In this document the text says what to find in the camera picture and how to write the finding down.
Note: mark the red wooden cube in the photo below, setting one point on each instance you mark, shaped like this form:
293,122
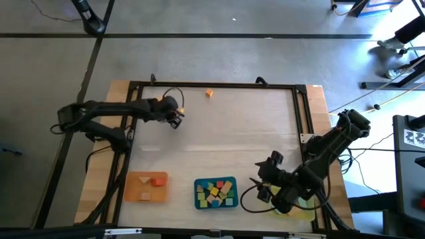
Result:
220,184

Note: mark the yellow wooden cube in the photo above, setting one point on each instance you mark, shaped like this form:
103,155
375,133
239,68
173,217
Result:
214,191

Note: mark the black metal table frame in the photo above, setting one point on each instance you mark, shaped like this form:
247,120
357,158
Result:
232,85

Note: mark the person's shoe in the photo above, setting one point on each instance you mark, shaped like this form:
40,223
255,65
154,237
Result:
395,73
390,43

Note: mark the orange plastic tray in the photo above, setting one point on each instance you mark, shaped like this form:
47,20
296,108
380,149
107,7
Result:
133,192

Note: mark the black desk base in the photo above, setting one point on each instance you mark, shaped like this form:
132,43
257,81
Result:
391,84

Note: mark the red round button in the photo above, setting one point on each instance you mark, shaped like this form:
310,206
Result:
422,203

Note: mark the white mounting plate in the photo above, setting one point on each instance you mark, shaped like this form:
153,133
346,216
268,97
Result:
306,138

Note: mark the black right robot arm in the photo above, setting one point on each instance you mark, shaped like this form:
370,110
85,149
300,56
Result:
327,149

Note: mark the white work surface sheet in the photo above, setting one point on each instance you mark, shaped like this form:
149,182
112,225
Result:
225,139

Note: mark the yellow-orange wooden cube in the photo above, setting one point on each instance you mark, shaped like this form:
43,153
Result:
208,93

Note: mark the blue wooden block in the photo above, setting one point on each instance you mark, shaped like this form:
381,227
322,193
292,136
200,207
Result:
205,185
216,203

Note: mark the teal plastic tray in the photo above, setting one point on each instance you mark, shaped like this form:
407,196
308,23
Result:
196,181

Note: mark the black clamp hook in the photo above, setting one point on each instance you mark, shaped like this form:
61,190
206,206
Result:
261,80
152,79

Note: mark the yellow plastic tray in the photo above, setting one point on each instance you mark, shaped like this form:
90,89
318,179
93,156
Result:
307,214

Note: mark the red wooden triangle block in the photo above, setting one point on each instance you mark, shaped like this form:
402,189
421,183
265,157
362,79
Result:
158,181

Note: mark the dark floor object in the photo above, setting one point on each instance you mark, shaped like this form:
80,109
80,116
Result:
11,151

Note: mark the person's leg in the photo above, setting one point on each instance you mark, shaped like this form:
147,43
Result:
411,31

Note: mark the silver metal bracket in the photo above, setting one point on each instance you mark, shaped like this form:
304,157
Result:
307,235
123,231

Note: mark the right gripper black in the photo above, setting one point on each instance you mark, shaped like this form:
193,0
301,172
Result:
277,181

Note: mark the dark green wooden cube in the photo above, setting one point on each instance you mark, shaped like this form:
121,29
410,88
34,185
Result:
230,193

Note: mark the white printed sticker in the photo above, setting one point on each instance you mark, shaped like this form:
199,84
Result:
414,137

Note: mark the natural wooden cube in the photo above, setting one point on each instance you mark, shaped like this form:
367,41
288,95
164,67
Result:
220,199
210,198
199,188

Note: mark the mint green wooden cube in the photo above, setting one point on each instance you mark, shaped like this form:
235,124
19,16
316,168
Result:
229,201

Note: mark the black equipment cabinet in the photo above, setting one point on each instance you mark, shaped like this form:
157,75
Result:
408,172

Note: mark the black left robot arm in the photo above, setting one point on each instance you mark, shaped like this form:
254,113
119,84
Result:
109,108

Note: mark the blue and white box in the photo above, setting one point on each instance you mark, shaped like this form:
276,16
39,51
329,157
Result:
375,6

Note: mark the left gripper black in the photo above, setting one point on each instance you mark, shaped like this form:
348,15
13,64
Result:
167,108

